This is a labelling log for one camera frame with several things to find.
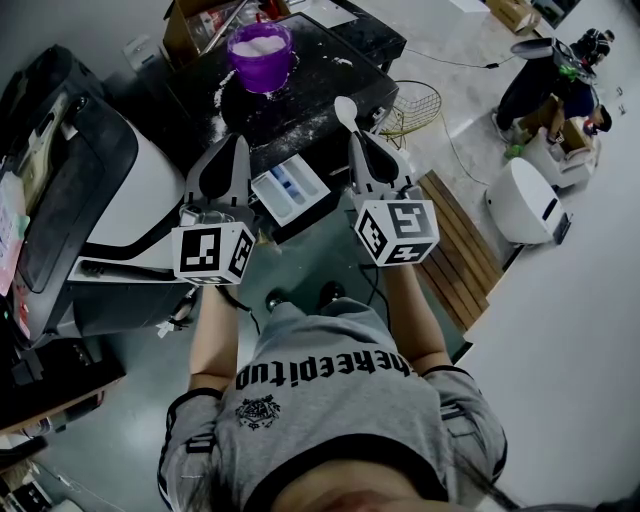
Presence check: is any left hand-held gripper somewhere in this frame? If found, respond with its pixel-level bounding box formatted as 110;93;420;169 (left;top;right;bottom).
170;133;258;287

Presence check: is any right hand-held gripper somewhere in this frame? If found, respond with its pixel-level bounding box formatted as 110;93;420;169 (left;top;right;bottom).
347;130;442;268

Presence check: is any white plastic spoon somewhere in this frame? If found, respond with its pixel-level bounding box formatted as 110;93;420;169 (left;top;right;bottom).
333;95;363;137

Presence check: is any white detergent drawer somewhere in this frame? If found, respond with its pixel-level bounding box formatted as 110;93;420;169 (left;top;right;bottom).
250;154;333;229

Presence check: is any person's right forearm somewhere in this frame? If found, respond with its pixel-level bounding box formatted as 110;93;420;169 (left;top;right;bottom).
381;261;454;377

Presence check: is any person's left forearm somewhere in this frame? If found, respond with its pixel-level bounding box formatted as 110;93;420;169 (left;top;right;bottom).
188;283;242;394

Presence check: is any purple plastic bucket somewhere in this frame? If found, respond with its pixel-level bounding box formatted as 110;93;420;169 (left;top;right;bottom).
226;20;296;96

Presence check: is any wooden slatted platform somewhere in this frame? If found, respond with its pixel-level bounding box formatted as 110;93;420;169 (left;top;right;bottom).
413;169;504;335

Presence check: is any person's right shoe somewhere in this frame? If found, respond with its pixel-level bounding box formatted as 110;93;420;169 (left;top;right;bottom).
319;280;348;305

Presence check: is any person's shoe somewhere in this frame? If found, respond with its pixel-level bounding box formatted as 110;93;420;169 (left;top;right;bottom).
319;280;348;305
265;288;292;313

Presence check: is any black speckled appliance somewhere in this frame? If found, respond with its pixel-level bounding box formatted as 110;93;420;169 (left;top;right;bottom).
328;0;409;65

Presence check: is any person's left shoe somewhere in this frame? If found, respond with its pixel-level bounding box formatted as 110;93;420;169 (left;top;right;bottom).
265;288;292;313

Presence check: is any open cardboard box with clutter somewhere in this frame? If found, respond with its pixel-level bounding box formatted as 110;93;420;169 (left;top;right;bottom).
163;0;252;70

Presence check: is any small white box device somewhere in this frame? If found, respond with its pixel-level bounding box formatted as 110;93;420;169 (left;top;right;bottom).
121;34;167;70

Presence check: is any round white toilet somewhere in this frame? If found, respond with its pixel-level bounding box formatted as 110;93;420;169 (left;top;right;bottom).
485;156;574;247

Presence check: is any large grey white machine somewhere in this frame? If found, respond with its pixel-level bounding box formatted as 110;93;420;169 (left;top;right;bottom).
0;43;190;347

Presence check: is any white flat panel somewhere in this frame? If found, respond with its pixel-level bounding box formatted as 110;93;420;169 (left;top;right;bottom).
303;0;360;24

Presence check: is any white toilet with open lid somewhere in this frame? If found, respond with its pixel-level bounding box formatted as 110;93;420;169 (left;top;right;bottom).
524;126;602;190

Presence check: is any cardboard box beside toilet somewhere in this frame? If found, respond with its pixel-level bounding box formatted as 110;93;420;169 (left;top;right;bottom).
516;94;602;152

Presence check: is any pink packet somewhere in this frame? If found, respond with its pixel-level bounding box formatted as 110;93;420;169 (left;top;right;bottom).
0;171;32;297

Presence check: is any person's grey printed t-shirt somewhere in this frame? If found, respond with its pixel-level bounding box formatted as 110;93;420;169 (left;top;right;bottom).
156;296;509;512

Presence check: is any dark wooden desk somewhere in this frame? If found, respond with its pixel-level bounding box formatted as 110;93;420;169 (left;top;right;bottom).
0;318;127;437

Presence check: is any person's head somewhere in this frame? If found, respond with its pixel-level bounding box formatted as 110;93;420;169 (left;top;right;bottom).
248;433;452;512

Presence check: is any gold wire basket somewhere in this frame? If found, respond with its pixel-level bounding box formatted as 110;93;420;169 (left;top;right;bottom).
376;79;444;152

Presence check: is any yellow floor cable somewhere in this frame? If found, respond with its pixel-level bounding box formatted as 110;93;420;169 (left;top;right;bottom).
439;111;490;187

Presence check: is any black floor cable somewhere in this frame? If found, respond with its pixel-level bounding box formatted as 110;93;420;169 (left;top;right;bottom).
403;46;517;70

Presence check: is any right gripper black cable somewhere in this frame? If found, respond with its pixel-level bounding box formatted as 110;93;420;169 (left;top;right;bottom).
359;264;392;327

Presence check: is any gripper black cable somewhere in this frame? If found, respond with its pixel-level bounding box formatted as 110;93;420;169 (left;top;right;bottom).
359;264;392;327
216;284;262;337

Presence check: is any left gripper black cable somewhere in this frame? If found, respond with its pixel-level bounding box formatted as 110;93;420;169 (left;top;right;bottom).
216;284;262;337

